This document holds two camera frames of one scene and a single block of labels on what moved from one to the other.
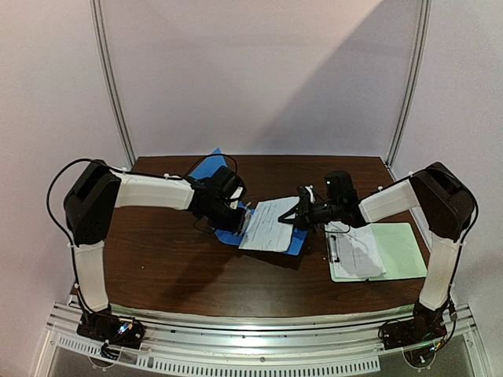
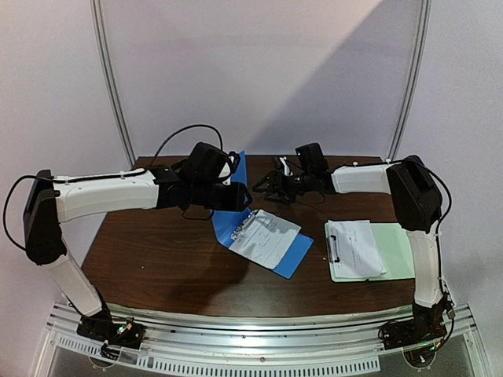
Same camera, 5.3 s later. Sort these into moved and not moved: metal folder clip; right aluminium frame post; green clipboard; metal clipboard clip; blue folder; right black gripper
Moved: right black gripper; blue folder; metal folder clip
Not moved: right aluminium frame post; metal clipboard clip; green clipboard
